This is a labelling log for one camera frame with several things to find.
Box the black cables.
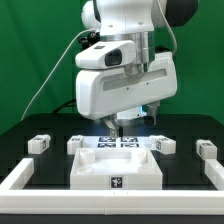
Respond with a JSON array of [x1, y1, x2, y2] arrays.
[[53, 98, 78, 115]]

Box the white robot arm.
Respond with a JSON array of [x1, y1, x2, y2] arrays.
[[75, 0, 199, 137]]

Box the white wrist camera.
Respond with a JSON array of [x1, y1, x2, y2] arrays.
[[75, 40, 136, 70]]

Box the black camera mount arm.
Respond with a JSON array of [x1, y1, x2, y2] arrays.
[[78, 31, 100, 50]]

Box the white U-shaped fence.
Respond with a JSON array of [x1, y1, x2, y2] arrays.
[[0, 158, 224, 215]]

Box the fiducial marker sheet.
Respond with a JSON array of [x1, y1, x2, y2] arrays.
[[82, 136, 151, 148]]

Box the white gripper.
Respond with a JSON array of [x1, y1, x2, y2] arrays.
[[76, 52, 177, 137]]

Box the white square tabletop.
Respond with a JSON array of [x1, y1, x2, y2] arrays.
[[70, 148, 163, 190]]

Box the white cable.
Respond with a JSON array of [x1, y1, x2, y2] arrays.
[[20, 27, 97, 122]]

